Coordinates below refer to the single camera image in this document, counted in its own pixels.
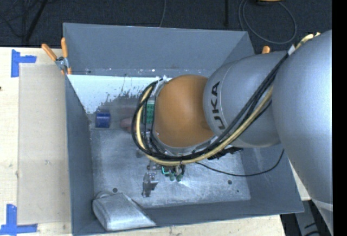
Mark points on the grey metal bin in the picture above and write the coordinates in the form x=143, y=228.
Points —
x=108, y=159

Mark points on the pale wood flat board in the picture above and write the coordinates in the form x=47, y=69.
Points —
x=43, y=142

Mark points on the blue small block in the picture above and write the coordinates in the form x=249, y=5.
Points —
x=103, y=120

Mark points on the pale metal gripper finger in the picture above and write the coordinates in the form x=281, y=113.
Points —
x=153, y=178
x=146, y=191

